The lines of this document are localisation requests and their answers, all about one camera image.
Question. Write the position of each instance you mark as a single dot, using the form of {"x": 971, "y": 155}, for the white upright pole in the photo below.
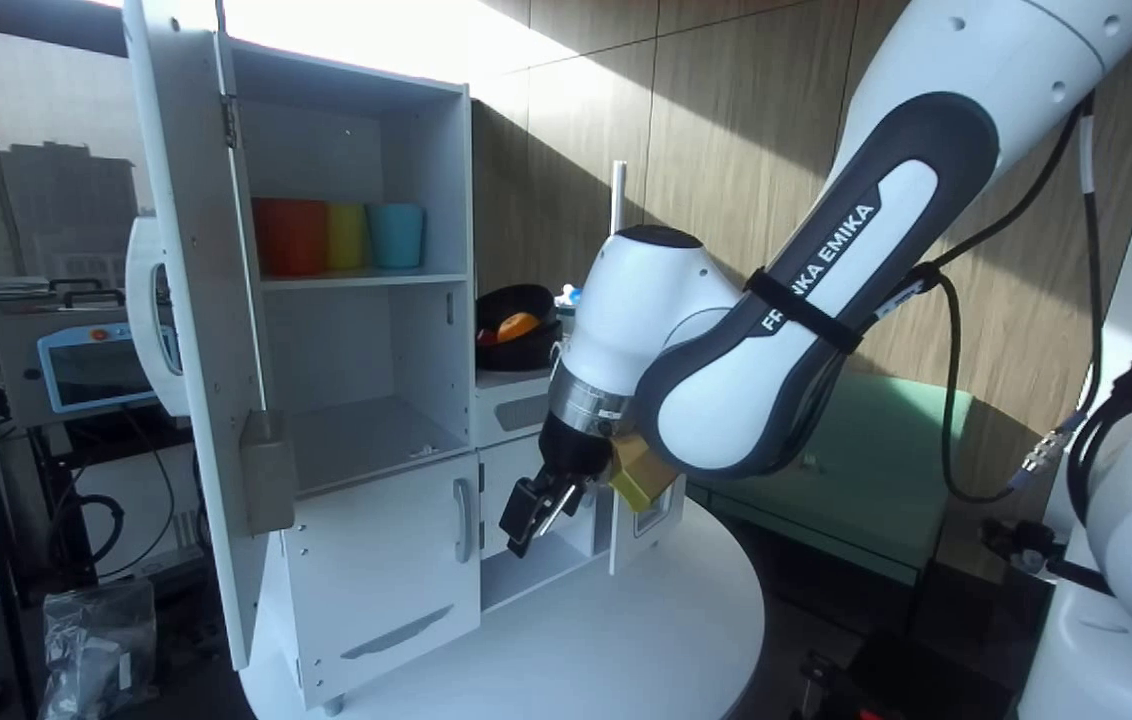
{"x": 616, "y": 201}

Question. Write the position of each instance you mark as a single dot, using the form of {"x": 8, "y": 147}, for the red toy cup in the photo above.
{"x": 290, "y": 240}

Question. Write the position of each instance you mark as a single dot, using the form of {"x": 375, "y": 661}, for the light blue toy cup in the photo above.
{"x": 397, "y": 238}

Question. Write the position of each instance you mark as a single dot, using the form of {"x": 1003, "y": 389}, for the orange toy fruit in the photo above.
{"x": 516, "y": 325}

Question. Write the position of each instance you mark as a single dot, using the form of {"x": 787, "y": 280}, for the yellowish wrist camera mount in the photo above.
{"x": 645, "y": 472}

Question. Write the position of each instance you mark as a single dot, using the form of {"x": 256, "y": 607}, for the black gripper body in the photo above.
{"x": 568, "y": 464}

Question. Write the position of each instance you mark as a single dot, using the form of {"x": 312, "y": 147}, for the clear plastic bag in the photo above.
{"x": 97, "y": 644}

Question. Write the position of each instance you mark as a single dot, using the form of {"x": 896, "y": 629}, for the oven door with window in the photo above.
{"x": 614, "y": 545}

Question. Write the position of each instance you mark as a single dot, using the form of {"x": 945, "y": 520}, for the round white table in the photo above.
{"x": 616, "y": 642}

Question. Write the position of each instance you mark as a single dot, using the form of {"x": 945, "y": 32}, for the short white fridge door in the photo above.
{"x": 379, "y": 584}

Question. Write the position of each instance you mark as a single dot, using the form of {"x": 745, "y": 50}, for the black toy pot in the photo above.
{"x": 516, "y": 352}

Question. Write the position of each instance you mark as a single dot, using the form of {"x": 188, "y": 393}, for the yellow-green toy cup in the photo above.
{"x": 348, "y": 240}

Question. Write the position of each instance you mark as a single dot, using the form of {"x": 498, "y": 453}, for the white toy kitchen body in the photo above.
{"x": 366, "y": 363}

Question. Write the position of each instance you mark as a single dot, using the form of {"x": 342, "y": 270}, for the grey equipment cabinet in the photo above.
{"x": 51, "y": 215}

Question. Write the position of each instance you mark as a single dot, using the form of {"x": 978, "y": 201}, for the green padded mat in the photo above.
{"x": 856, "y": 464}

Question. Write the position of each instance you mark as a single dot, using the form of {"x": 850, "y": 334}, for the blue screen teach pendant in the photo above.
{"x": 88, "y": 368}

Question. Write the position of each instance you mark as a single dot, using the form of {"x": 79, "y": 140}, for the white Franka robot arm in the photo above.
{"x": 779, "y": 363}

